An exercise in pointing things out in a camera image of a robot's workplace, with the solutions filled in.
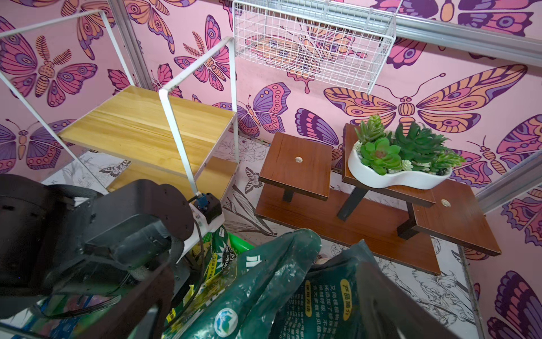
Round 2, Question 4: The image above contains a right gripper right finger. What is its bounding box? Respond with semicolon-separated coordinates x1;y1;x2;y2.
356;262;457;338

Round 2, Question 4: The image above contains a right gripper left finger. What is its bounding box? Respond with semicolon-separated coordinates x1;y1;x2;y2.
79;263;174;338

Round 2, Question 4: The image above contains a dark green fertilizer bag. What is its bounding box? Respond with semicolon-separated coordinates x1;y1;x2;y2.
268;239;382;339

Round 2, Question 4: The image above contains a green fertilizer bag plant picture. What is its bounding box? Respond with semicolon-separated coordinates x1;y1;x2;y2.
163;229;322;338

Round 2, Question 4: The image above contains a blue edged soil bag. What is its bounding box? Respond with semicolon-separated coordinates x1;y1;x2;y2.
5;295;121;338

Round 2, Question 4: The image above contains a small yellow fertilizer packet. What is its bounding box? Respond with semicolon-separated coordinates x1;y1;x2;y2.
166;225;246;327

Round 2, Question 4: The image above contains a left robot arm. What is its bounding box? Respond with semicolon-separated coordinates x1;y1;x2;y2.
1;174;195;319

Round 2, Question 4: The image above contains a white wood shelf rack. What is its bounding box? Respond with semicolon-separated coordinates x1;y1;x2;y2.
1;9;239;200

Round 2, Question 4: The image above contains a brown wooden plant stand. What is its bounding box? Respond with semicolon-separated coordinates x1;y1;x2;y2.
255;134;501;275

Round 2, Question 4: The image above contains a green plastic basket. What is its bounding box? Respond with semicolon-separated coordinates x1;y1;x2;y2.
228;233;255;254

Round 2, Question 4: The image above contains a succulent in white pot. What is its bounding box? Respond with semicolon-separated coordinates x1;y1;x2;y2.
346;117;467;190

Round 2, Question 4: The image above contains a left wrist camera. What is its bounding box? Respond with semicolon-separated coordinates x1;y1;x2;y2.
182;192;225;257

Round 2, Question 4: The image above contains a white wire basket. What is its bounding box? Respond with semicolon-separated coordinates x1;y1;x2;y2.
231;1;398;94

